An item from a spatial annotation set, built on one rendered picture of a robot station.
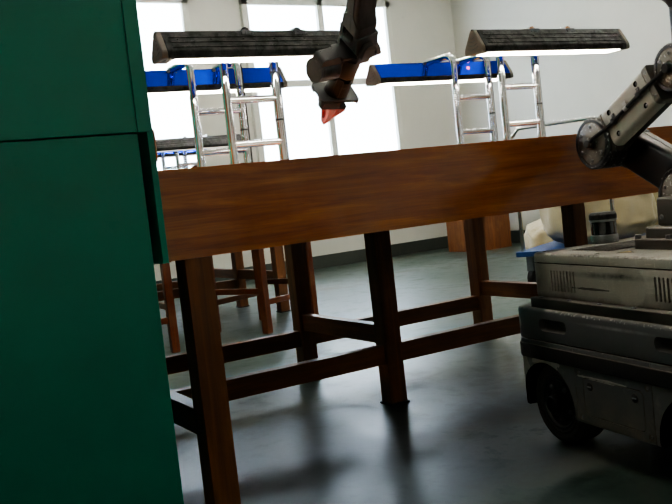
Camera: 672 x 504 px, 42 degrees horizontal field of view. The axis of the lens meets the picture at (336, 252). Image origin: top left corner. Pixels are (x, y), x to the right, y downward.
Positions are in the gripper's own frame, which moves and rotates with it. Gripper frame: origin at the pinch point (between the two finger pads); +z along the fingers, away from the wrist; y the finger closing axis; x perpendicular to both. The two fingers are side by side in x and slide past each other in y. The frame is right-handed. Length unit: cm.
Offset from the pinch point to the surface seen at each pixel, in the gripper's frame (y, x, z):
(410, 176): -13.7, 21.2, -0.7
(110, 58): 56, 3, -22
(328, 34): -13.9, -29.7, -2.4
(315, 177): 11.8, 19.9, -1.9
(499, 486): -14, 88, 28
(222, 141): -109, -223, 229
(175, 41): 29.3, -27.2, -2.1
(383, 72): -67, -64, 40
